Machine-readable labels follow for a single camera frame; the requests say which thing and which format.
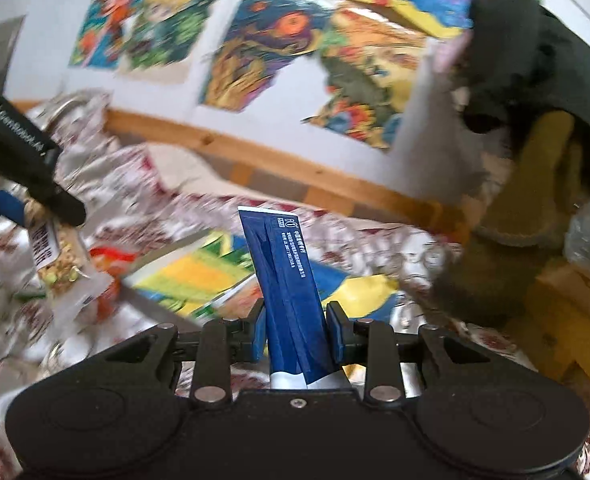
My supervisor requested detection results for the torn landscape wall drawing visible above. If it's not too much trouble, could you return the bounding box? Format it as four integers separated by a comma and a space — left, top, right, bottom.
305, 4, 427, 152

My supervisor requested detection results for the black hanging garment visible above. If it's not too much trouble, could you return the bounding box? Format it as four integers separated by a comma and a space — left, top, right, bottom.
461, 0, 590, 192

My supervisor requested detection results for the mixed nuts clear packet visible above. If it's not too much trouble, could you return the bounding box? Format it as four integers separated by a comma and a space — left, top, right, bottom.
25, 200, 112, 332

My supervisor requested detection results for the torn seaweed wall drawing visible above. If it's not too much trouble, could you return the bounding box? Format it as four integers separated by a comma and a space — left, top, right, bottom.
201, 0, 332, 113

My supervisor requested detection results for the olive brown hanging garment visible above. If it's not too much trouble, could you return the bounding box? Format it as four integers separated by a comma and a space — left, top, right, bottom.
433, 112, 590, 327

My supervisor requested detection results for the anime girl wall drawing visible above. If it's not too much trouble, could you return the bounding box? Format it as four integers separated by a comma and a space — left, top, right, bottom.
69, 0, 142, 70

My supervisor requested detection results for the blue white snack packet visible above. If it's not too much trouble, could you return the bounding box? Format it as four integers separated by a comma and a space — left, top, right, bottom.
239, 207, 350, 390

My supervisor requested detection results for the orange red snack packet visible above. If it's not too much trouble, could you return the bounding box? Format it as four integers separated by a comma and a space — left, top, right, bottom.
90, 246, 138, 324

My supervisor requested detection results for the blond kid wall drawing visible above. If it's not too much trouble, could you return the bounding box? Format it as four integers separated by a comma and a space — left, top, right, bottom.
117, 0, 216, 84

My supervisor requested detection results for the dinosaur painted tray box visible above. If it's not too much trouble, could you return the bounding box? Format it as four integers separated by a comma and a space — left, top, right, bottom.
122, 231, 400, 325

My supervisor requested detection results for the wooden bed frame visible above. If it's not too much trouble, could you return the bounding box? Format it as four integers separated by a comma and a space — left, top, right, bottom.
9, 98, 590, 411

